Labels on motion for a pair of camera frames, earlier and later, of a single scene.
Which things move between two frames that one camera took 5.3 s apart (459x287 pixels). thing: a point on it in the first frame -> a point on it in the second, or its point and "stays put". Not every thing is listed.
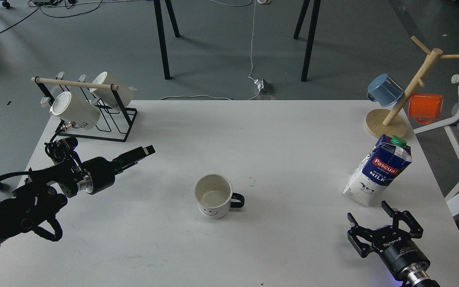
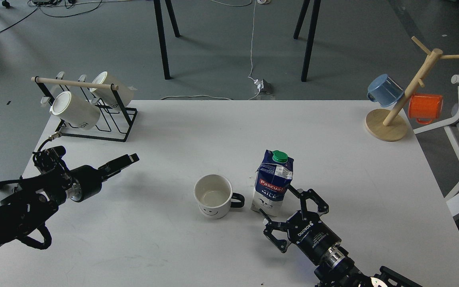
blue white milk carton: x=386 y=158 -> x=273 y=177
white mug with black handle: x=213 y=193 stays put
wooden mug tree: x=392 y=122 stays put
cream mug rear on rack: x=107 y=95 stays put
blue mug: x=385 y=91 stays put
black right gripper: x=396 y=248 -> x=306 y=230
